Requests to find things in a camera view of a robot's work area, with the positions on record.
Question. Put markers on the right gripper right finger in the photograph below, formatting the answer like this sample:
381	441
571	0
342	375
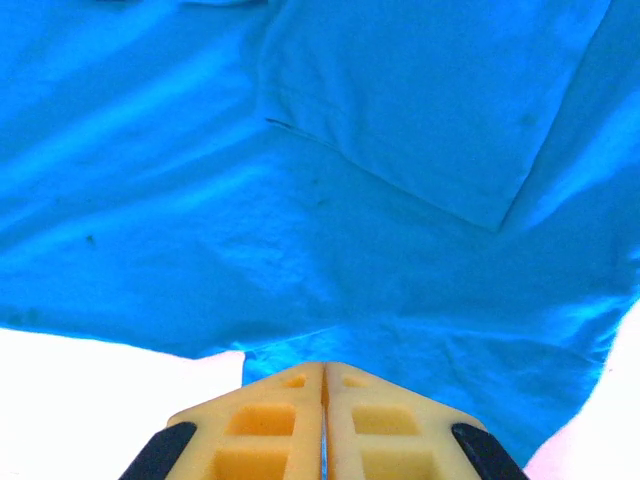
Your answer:
385	440

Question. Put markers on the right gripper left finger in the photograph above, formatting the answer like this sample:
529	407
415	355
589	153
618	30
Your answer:
270	440

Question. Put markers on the blue t-shirt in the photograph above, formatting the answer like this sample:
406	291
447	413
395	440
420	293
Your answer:
300	200

